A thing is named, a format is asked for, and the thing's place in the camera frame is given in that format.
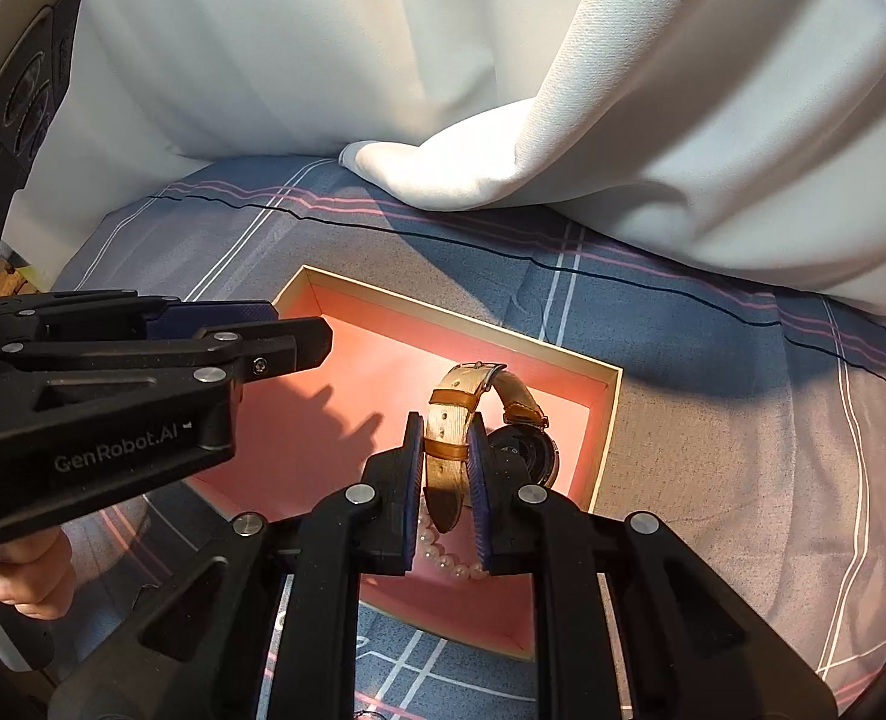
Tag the pink lined jewelry box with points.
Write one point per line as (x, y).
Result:
(368, 360)

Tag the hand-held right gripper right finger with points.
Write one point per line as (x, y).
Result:
(480, 499)

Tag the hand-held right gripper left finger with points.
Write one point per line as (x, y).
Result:
(413, 499)

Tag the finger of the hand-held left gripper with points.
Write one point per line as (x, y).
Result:
(218, 315)
(285, 349)

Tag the person's left hand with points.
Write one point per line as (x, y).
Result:
(30, 570)

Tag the white curtain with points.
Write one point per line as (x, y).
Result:
(338, 52)

